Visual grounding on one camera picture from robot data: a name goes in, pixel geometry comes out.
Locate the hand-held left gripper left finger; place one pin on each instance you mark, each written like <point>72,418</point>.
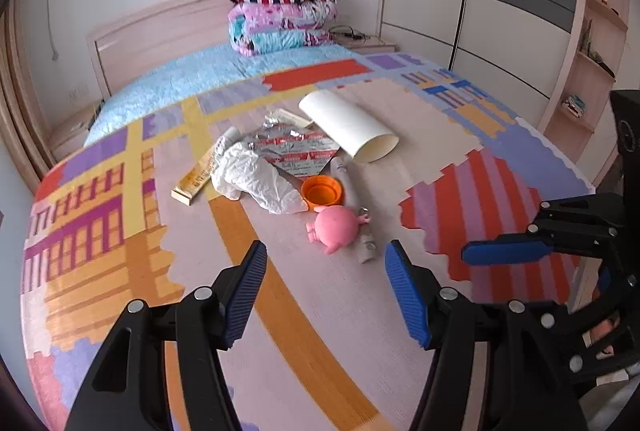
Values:
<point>245,296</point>

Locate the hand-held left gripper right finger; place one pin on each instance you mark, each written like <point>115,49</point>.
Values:
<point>407,296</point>

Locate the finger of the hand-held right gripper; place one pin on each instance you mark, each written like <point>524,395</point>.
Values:
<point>500,252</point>
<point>575,363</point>

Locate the gold and white ointment tube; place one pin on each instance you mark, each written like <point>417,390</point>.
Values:
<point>200,178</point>

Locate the person's right forearm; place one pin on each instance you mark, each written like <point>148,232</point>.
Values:
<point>612,406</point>

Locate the person's right hand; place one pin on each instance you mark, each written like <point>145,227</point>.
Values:
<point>606,328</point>

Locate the small blue toy car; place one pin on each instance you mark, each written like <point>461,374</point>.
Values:
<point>575,106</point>

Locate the crumpled white plastic bag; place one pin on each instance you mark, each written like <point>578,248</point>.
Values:
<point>250,181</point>

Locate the colourful printed blanket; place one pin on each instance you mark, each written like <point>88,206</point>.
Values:
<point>450,136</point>

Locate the orange cup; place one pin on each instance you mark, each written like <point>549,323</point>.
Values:
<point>320,193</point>

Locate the silver blister pack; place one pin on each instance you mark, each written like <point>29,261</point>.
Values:
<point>295,151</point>

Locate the white cardboard tube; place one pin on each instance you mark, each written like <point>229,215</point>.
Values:
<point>345,121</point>

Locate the blue floral bedsheet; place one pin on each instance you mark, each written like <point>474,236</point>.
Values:
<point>175,81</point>

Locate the white wardrobe with grey stripe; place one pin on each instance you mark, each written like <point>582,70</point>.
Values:
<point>425,11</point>

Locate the wooden nightstand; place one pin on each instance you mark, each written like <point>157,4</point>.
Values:
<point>70,136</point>
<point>372,45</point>

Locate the blue cartoon quilt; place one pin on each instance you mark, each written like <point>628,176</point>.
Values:
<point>270,41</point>

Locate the pink floral quilt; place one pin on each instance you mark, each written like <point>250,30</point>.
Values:
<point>275,16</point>

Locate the light wooden headboard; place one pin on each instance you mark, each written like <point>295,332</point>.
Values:
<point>150,26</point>

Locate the wooden door frame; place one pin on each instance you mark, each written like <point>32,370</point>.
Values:
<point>20,111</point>

